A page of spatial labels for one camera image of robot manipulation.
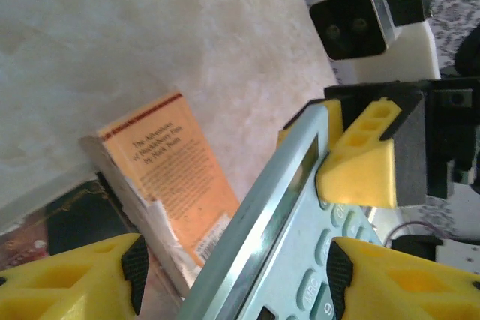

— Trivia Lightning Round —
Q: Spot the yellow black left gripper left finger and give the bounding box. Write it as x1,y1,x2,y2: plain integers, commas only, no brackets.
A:
0,232,149,320

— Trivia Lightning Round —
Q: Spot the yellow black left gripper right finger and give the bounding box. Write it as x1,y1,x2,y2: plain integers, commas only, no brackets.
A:
325,236,480,320

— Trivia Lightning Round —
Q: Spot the dark red Three Days book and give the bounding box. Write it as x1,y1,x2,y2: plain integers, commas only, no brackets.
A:
0,179,143,261

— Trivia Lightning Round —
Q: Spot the teal box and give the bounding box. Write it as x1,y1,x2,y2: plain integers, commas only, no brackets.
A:
175,104,382,320

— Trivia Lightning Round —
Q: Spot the orange paperback book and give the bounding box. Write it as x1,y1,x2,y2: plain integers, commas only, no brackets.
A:
80,91,242,298

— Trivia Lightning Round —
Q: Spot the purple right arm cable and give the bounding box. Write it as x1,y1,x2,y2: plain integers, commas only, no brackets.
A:
385,221,425,247

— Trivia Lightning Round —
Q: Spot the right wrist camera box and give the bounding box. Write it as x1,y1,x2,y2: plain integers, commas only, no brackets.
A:
309,0,451,85

